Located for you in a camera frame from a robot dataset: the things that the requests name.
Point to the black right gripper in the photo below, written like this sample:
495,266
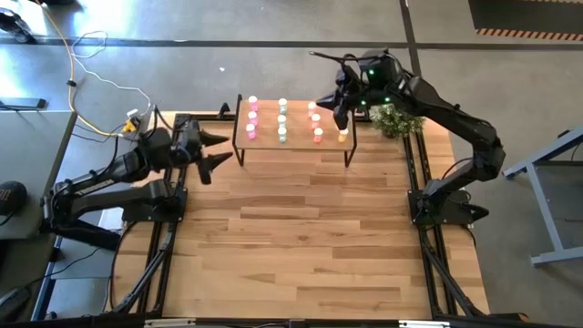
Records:
350,91

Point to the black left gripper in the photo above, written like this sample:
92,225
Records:
187,143

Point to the red pill bottle white cap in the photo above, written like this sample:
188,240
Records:
318,133
315,120
311,107

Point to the yellow pill bottle white cap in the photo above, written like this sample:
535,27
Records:
342,134

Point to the purple pill bottle white cap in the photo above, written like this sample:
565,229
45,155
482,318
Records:
252,101
250,130
252,116

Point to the teal pill bottle white cap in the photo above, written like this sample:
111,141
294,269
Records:
282,133
283,104
282,119

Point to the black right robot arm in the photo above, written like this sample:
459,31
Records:
455,118

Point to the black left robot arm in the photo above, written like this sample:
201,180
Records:
114,173

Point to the green potted plant black pot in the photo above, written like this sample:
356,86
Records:
394,120

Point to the white yellow power plug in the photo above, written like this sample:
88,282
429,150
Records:
131,120

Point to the grey side table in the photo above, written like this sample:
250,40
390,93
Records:
27,150

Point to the black flat bar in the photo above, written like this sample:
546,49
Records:
23,104

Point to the black round cap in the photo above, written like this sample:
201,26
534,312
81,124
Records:
11,198

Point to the black ribbed floor mat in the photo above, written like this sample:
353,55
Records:
524,16

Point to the blue table leg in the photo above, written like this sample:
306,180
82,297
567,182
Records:
45,282

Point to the black floor device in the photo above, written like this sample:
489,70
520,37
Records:
13,25

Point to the black table edge rail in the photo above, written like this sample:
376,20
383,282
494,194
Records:
205,117

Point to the black frame wooden shelf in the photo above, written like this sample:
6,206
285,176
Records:
296,141

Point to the black diagonal frame strut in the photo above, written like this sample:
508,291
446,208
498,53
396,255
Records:
136,291
451,282

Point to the black frame rail silver brackets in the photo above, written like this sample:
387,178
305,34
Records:
291,322

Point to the blue grey frame desk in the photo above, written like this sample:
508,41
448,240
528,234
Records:
542,209

